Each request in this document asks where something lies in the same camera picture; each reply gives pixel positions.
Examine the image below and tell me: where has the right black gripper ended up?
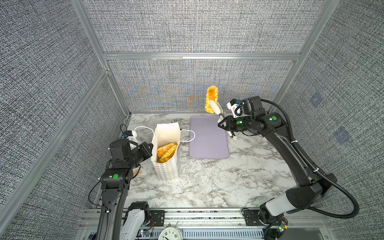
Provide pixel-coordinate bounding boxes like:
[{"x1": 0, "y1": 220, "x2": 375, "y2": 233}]
[{"x1": 218, "y1": 115, "x2": 255, "y2": 131}]

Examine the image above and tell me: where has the striped twisted bread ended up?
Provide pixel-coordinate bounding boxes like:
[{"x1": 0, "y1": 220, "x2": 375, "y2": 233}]
[{"x1": 157, "y1": 143, "x2": 178, "y2": 164}]

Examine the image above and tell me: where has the white patterned paper bag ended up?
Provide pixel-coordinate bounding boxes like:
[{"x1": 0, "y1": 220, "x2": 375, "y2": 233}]
[{"x1": 135, "y1": 122, "x2": 196, "y2": 181}]

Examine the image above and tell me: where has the long glazed bread stick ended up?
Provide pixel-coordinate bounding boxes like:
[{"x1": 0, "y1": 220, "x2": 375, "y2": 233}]
[{"x1": 205, "y1": 86, "x2": 219, "y2": 114}]

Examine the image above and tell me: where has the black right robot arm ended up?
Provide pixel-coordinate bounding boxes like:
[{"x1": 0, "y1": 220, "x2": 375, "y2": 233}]
[{"x1": 208, "y1": 97, "x2": 360, "y2": 225}]

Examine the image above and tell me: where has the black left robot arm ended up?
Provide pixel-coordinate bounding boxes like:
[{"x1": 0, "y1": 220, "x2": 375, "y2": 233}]
[{"x1": 96, "y1": 139, "x2": 154, "y2": 240}]

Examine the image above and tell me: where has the lilac plastic tray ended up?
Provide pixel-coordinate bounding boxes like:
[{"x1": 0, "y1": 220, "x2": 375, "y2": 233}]
[{"x1": 189, "y1": 115, "x2": 230, "y2": 160}]

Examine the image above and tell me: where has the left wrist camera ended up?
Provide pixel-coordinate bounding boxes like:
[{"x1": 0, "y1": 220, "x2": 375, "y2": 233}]
[{"x1": 109, "y1": 130, "x2": 139, "y2": 161}]

